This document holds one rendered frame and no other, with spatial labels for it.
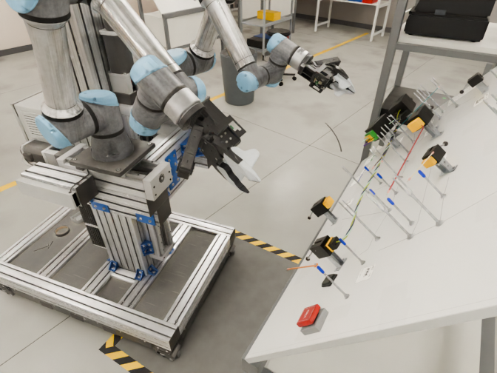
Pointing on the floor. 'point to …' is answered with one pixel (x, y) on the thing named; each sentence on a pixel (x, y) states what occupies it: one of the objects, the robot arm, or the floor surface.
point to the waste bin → (233, 96)
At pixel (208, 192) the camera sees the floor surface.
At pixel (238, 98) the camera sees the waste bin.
